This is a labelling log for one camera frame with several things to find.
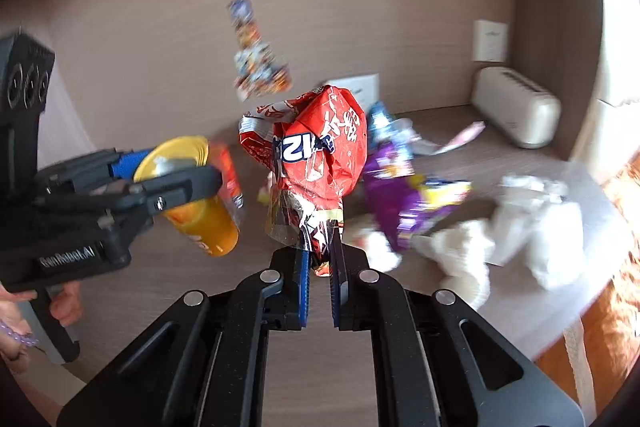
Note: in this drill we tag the blue snack wrapper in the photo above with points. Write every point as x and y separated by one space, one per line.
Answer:
383 128

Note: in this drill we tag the colourful wall stickers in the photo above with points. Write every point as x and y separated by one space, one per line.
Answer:
257 72

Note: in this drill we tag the white toaster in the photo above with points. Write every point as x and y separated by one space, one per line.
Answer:
525 112

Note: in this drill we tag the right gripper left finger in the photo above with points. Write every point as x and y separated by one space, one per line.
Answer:
288 310

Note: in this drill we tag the purple yellow snack bag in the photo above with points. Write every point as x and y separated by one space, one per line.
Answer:
404 202

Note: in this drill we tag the crumpled white tissue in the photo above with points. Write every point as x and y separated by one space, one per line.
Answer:
461 252

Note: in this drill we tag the white plastic bag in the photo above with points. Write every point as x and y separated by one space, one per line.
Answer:
534 217

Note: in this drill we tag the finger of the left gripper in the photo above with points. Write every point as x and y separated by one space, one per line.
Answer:
188 197
84 174

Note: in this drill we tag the upper wall socket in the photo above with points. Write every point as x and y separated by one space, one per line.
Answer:
490 41

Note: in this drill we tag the lower wall socket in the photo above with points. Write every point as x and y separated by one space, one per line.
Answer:
365 88

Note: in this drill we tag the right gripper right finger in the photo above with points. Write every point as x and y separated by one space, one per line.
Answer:
346 263

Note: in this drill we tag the wall socket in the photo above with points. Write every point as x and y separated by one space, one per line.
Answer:
365 88
490 41

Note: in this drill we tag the orange bed cover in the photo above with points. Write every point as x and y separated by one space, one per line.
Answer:
594 357

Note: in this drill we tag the yellow orange chip can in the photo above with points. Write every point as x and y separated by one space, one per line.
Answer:
196 150

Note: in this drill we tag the small crumpled wrapper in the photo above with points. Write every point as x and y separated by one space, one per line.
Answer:
362 232

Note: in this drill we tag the red snack bag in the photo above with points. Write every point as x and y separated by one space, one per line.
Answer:
315 147

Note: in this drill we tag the person's left hand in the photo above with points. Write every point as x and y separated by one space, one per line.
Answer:
42 321

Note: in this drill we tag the pink white wrapper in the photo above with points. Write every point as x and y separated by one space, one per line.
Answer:
466 136

